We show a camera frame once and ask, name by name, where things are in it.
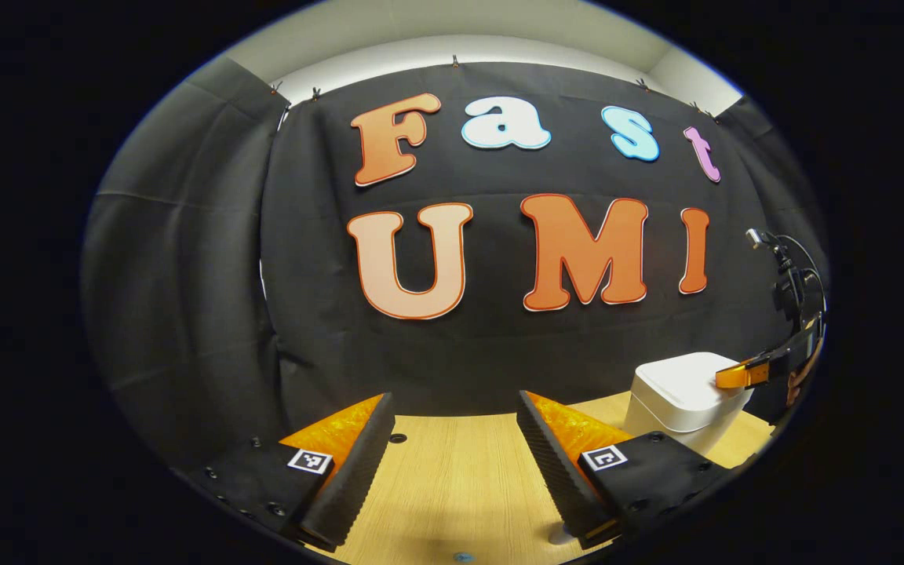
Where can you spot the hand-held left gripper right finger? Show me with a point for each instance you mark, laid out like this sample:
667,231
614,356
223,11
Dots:
558,479

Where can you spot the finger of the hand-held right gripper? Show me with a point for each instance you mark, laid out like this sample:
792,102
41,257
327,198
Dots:
766,367
801,384

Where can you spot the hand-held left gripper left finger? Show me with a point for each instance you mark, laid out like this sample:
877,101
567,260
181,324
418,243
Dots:
358,479

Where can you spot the white desktop garbage bin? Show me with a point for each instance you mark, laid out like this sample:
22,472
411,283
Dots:
672,392

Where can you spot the light wooden desktop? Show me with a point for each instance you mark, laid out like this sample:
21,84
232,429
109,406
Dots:
460,486

